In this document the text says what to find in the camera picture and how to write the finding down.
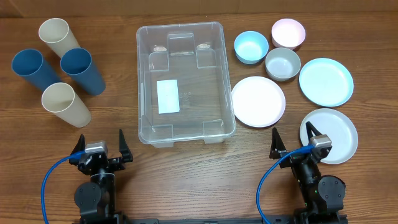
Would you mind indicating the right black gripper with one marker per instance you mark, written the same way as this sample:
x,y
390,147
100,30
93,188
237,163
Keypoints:
x,y
275,151

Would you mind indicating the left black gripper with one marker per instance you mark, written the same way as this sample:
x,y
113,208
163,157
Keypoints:
x,y
124,149

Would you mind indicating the grey plate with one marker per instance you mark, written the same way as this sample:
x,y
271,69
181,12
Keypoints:
x,y
339,128

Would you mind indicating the white pink plate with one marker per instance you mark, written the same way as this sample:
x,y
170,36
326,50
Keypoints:
x,y
258,101

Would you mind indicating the light blue plate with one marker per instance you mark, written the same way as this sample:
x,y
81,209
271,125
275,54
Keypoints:
x,y
326,82

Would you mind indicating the beige cup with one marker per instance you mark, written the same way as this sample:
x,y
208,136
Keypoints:
x,y
57,34
61,100

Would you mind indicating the grey bowl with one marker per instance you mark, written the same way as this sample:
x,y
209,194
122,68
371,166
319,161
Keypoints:
x,y
282,64

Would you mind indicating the blue cup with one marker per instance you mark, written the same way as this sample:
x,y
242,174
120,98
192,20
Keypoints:
x,y
31,65
78,64

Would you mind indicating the light blue bowl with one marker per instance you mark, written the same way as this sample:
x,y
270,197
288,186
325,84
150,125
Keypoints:
x,y
250,47

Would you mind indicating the pink bowl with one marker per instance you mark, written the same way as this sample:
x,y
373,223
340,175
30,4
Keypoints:
x,y
288,33

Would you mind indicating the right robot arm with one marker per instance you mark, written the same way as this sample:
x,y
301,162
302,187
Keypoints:
x,y
323,194

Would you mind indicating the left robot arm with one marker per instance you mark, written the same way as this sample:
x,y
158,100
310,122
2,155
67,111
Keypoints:
x,y
96,198

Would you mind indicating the white paper label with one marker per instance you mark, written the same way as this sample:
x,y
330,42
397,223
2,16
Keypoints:
x,y
167,94

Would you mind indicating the clear plastic storage bin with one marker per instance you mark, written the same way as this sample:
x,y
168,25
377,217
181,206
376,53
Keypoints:
x,y
194,55

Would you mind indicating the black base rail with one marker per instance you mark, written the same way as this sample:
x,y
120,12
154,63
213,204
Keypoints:
x,y
205,221

